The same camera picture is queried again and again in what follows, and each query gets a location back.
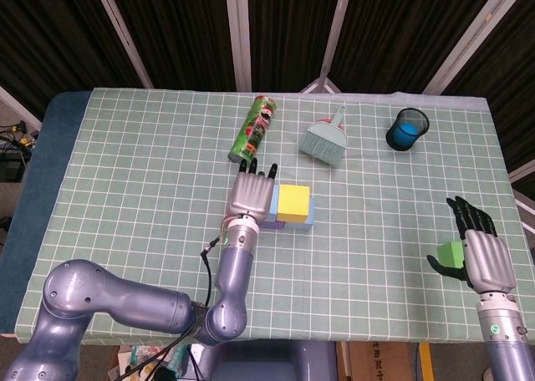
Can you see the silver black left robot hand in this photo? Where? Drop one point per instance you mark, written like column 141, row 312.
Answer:
column 251, row 193

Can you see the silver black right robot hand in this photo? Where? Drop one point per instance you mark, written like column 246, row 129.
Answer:
column 487, row 260

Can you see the light blue foam cube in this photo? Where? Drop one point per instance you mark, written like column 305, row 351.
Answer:
column 273, row 201
column 309, row 222

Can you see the green foam cube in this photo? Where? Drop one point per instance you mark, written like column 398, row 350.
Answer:
column 449, row 253

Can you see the purple foam cube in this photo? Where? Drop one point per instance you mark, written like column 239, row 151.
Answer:
column 273, row 226

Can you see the yellow foam cube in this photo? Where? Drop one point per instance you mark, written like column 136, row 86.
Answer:
column 293, row 203

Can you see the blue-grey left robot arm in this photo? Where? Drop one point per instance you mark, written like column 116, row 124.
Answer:
column 125, row 301

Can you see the green Pringles can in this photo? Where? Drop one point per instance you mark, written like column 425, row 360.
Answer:
column 255, row 130

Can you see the teal hand brush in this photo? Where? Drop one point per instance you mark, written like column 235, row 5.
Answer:
column 322, row 140

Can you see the red round disc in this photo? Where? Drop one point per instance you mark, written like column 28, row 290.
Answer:
column 342, row 126

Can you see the yellow bar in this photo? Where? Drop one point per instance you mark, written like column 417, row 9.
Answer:
column 425, row 362

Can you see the green checkered tablecloth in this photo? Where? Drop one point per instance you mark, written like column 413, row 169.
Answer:
column 334, row 280

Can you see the black mesh pen cup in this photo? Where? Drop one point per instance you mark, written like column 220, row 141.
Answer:
column 392, row 140

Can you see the brown cardboard box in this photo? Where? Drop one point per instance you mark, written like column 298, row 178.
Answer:
column 376, row 362

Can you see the blue-grey robot torso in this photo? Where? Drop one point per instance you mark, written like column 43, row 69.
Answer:
column 284, row 362

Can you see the colourful printed papers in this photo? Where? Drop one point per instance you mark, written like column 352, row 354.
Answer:
column 138, row 352

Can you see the black device box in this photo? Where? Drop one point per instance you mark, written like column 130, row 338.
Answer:
column 12, row 170

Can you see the white frame bar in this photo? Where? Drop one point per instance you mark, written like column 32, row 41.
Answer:
column 527, row 203
column 18, row 107
column 524, row 170

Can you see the white frame post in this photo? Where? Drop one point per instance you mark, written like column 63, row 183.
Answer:
column 122, row 34
column 478, row 26
column 239, row 34
column 338, row 21

